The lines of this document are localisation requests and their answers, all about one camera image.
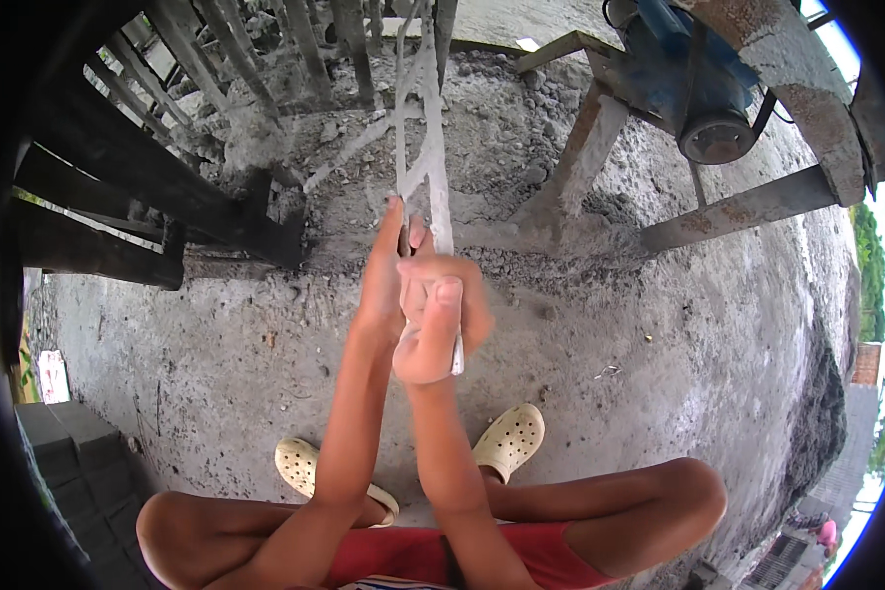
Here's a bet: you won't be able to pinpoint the person's right hand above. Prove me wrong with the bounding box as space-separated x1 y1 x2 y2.
393 254 497 386

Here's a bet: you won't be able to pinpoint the person's left hand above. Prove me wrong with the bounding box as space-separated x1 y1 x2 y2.
353 195 430 349

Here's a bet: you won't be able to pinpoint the cement-coated long tool handle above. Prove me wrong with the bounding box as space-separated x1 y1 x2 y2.
394 0 466 377

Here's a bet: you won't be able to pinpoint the grey cement mix heap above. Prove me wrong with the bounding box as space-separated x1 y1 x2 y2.
214 44 679 275

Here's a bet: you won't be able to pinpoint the dark slatted rack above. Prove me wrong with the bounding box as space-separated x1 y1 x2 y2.
11 0 460 293

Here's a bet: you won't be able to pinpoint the blue motor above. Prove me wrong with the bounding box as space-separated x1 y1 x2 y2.
603 0 765 167

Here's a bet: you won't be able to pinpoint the person's body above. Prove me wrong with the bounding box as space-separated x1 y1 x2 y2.
335 577 451 590

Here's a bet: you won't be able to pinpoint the person's legs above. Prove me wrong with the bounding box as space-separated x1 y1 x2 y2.
136 403 730 590

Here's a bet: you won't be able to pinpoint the white sack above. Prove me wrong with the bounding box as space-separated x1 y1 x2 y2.
37 350 72 405

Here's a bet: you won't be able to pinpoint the stack of grey concrete blocks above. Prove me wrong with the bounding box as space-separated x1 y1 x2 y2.
15 400 165 590

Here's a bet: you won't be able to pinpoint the cement-crusted curved machine guard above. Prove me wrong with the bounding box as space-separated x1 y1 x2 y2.
677 0 868 208

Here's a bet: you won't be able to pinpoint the dark sand heap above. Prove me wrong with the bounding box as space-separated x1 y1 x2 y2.
780 316 851 504

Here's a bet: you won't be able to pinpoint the grey tiled roof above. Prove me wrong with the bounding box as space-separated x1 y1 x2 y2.
810 383 883 511

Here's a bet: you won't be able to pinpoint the rusty metal machine frame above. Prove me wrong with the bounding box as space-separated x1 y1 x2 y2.
512 29 885 256

